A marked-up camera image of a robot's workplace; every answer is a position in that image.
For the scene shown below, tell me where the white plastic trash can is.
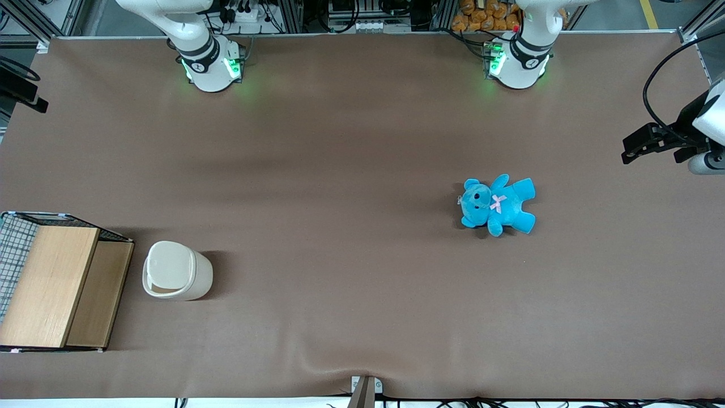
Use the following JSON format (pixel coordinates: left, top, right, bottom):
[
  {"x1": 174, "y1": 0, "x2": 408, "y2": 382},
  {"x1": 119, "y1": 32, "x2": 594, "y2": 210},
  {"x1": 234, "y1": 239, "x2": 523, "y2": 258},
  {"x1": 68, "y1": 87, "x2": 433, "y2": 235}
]
[{"x1": 142, "y1": 240, "x2": 215, "y2": 301}]

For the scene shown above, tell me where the orange plush toy pile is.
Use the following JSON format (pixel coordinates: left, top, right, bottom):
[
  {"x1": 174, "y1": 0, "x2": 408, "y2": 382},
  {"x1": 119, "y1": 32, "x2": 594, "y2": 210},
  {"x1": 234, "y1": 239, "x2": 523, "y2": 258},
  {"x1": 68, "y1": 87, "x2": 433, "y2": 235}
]
[{"x1": 451, "y1": 0, "x2": 568, "y2": 33}]

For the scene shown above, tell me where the light wooden shelf board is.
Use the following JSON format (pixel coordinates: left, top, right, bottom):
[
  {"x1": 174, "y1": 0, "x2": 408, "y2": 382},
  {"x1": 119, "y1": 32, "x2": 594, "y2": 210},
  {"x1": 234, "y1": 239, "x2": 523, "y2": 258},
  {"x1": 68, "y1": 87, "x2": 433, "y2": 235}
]
[{"x1": 0, "y1": 225, "x2": 101, "y2": 349}]

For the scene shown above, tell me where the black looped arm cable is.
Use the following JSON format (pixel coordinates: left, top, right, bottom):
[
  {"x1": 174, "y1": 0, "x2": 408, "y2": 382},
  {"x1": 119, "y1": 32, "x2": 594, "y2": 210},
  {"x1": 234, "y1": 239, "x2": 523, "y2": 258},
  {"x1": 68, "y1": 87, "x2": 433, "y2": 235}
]
[{"x1": 643, "y1": 28, "x2": 725, "y2": 143}]

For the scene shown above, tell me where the blue teddy bear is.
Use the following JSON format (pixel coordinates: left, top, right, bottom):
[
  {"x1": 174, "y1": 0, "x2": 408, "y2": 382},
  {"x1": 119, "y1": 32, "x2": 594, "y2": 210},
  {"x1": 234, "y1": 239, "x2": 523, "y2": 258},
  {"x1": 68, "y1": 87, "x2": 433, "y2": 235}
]
[{"x1": 458, "y1": 173, "x2": 537, "y2": 238}]

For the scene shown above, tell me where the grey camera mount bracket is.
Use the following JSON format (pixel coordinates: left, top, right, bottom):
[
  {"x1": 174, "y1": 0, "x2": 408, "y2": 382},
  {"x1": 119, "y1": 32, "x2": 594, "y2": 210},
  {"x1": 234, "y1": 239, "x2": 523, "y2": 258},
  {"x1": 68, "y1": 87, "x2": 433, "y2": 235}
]
[{"x1": 347, "y1": 375, "x2": 385, "y2": 408}]

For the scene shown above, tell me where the black wire shelf rack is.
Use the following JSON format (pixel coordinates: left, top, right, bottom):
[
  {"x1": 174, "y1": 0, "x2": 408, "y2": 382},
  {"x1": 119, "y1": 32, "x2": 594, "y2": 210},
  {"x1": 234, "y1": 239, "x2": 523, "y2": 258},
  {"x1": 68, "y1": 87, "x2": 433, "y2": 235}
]
[{"x1": 0, "y1": 211, "x2": 135, "y2": 354}]

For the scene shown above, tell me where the dark wooden shelf board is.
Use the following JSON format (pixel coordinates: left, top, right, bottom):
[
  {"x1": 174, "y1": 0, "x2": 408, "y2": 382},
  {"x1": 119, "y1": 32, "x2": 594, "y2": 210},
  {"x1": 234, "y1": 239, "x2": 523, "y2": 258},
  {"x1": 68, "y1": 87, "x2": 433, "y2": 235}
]
[{"x1": 66, "y1": 240, "x2": 135, "y2": 349}]

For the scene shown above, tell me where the white trash can lid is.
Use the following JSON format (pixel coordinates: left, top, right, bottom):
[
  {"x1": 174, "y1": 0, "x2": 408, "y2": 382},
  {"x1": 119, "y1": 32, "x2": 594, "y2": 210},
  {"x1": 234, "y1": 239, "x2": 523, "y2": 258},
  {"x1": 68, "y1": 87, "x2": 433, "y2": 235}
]
[{"x1": 146, "y1": 240, "x2": 192, "y2": 292}]

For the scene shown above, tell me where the black floor cable bundle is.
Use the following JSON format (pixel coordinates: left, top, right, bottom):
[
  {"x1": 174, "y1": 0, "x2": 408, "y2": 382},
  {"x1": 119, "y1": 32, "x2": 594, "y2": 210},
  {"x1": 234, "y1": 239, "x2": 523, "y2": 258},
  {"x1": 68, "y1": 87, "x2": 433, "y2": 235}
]
[{"x1": 326, "y1": 396, "x2": 725, "y2": 408}]

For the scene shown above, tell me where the white power strip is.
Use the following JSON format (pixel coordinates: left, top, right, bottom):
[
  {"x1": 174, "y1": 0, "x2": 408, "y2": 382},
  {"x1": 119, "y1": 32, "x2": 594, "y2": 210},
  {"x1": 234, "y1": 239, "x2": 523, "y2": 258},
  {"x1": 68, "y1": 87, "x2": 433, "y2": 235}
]
[{"x1": 225, "y1": 6, "x2": 268, "y2": 24}]

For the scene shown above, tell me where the aluminium frame profile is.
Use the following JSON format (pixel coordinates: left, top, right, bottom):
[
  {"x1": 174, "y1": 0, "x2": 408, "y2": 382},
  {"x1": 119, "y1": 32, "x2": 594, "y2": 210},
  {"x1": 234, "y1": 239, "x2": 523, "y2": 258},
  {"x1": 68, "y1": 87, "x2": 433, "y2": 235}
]
[
  {"x1": 0, "y1": 0, "x2": 87, "y2": 54},
  {"x1": 677, "y1": 0, "x2": 725, "y2": 45}
]

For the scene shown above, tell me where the brown table cover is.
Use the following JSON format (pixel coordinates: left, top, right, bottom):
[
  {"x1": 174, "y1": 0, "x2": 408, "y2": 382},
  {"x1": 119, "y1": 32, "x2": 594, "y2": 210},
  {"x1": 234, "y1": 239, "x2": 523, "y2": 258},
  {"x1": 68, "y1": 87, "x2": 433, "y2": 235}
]
[{"x1": 0, "y1": 31, "x2": 725, "y2": 401}]

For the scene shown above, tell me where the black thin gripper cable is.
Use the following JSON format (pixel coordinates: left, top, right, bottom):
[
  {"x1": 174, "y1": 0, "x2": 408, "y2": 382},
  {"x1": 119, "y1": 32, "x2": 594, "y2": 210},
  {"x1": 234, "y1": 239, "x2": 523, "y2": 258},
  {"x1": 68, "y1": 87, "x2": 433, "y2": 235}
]
[{"x1": 0, "y1": 56, "x2": 42, "y2": 82}]

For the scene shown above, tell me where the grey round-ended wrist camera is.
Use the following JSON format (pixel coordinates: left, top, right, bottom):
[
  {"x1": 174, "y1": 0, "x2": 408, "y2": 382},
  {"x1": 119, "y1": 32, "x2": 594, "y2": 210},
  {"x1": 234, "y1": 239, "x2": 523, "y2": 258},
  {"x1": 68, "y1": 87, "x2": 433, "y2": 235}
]
[{"x1": 688, "y1": 151, "x2": 725, "y2": 176}]

